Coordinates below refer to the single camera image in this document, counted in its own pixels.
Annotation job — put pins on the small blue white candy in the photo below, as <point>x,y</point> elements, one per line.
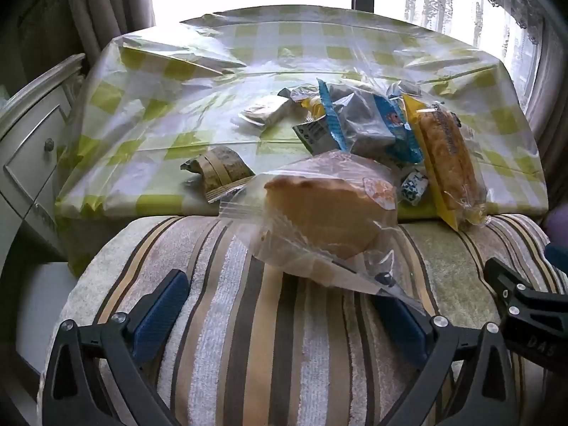
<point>415,184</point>

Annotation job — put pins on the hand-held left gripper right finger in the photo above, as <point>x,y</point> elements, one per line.
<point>399,324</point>

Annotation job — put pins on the metal drawer knob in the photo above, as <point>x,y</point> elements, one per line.
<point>49,144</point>

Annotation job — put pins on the bread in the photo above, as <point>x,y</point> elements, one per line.
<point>319,213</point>

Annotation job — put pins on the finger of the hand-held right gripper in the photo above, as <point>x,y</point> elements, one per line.
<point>508,288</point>
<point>558,257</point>

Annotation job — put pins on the grey drape curtain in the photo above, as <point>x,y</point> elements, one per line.
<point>548,111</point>
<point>97,9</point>

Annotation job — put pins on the grey barcode snack packet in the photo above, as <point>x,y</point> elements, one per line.
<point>313,133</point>

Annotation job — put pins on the purple cloth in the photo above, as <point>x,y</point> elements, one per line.
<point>558,226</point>

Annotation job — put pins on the white lace curtain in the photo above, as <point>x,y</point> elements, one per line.
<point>443,0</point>

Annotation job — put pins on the green tan snack packet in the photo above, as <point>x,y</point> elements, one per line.
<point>222,168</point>

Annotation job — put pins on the white round cake packet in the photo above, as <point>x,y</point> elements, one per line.
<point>270,108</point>

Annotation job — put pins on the striped beige towel cushion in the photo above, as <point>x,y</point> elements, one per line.
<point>275,341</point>

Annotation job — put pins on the blue snack packet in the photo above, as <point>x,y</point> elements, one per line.
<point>368,120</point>

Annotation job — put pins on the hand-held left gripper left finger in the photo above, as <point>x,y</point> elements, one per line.
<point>159,315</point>

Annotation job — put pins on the large yellow cake packet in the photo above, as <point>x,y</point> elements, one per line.
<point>448,159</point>

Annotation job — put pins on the white cabinet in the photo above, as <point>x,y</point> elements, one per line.
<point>31,151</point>

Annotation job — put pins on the green checked plastic tablecloth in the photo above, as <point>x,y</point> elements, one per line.
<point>199,75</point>

